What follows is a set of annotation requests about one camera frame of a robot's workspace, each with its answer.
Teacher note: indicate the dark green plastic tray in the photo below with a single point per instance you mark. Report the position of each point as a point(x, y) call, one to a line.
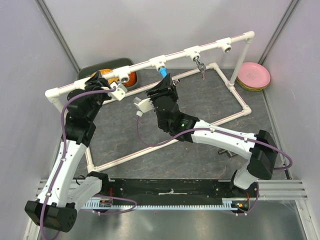
point(110, 64)

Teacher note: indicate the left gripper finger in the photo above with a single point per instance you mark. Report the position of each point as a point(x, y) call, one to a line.
point(94, 79)
point(106, 82)

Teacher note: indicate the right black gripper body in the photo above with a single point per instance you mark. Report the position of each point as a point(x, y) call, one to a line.
point(173, 95)

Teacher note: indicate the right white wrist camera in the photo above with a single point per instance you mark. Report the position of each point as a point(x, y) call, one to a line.
point(143, 105)

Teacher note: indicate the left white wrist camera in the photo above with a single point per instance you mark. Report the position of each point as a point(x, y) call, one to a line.
point(119, 91)

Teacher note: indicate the white PVC pipe frame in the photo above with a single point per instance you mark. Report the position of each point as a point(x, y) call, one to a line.
point(158, 62)

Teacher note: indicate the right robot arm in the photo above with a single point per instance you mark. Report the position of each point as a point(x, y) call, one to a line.
point(258, 149)

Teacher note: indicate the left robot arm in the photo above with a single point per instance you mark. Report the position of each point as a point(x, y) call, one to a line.
point(56, 207)

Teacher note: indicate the orange red cup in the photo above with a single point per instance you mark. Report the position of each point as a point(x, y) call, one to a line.
point(132, 80)

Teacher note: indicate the blue plastic faucet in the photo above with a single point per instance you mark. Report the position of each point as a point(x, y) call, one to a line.
point(163, 71)

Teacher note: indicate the dark metal faucet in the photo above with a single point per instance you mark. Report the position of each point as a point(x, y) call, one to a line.
point(224, 151)

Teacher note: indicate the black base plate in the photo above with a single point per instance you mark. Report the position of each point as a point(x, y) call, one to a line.
point(168, 192)

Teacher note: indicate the pink plate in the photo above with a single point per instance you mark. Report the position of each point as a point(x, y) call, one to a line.
point(254, 75)

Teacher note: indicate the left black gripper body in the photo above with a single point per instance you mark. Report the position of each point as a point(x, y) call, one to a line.
point(96, 85)

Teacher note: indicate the orange dotted plate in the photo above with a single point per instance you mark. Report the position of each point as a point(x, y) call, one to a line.
point(103, 72)

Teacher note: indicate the yellow green plate stack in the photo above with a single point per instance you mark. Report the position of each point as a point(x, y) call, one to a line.
point(250, 88)

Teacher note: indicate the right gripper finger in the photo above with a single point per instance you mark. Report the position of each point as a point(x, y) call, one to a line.
point(165, 84)
point(152, 94)

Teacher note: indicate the grey slotted cable duct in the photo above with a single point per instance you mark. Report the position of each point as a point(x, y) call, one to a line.
point(96, 204)

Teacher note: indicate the dark grey stone mat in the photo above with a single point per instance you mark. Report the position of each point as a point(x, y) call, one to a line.
point(119, 146)

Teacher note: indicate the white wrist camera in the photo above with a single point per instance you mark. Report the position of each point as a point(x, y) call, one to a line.
point(143, 105)
point(119, 91)

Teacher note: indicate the chrome metal faucet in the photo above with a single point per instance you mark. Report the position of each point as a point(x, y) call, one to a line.
point(201, 66)

